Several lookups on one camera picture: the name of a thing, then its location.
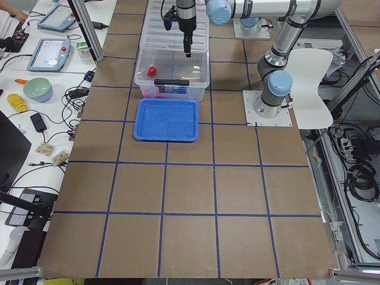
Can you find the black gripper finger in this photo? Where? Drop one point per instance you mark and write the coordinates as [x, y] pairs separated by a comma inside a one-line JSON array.
[[188, 45], [185, 43]]

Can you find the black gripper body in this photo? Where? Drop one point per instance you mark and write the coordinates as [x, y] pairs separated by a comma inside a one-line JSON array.
[[187, 26]]

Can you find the clear plastic box lid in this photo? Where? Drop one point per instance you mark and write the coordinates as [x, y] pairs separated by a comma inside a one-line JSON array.
[[155, 36]]

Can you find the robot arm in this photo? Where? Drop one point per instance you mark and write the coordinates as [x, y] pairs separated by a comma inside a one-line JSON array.
[[277, 82]]

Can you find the clear plastic storage box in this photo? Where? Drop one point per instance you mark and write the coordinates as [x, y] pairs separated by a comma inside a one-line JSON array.
[[166, 74]]

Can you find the red block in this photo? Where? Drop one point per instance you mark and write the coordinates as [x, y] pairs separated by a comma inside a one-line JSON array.
[[151, 71]]

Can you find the blue plastic tray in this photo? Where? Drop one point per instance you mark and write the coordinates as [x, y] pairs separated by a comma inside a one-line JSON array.
[[167, 120]]

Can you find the green white carton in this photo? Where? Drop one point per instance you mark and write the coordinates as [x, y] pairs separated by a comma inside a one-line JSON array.
[[83, 50]]

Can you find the white chair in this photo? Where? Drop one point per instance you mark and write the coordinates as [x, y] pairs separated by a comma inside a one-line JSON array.
[[307, 68]]

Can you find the teach pendant tablet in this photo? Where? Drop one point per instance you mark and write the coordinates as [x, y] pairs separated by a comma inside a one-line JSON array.
[[50, 55], [58, 19]]

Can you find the green bowl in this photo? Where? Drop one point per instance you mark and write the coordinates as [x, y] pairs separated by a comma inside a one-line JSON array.
[[38, 89]]

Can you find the black power adapter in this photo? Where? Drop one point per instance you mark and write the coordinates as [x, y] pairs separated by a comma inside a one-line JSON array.
[[38, 123]]

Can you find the toy carrot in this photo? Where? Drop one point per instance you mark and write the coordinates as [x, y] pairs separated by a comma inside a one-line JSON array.
[[21, 81]]

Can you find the yellow toy corn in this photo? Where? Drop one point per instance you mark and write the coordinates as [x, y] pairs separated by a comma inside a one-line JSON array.
[[17, 102]]

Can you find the black monitor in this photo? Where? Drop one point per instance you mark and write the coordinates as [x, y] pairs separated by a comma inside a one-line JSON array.
[[14, 151]]

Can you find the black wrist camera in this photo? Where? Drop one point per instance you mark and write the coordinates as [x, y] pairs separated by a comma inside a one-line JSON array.
[[169, 18]]

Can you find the black box handle clip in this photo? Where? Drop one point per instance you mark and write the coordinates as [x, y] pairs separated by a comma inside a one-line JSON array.
[[162, 82]]

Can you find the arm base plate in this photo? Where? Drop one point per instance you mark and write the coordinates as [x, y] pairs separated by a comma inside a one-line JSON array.
[[259, 114], [252, 28]]

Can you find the aluminium frame post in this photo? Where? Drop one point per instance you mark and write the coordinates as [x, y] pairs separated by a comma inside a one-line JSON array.
[[86, 26]]

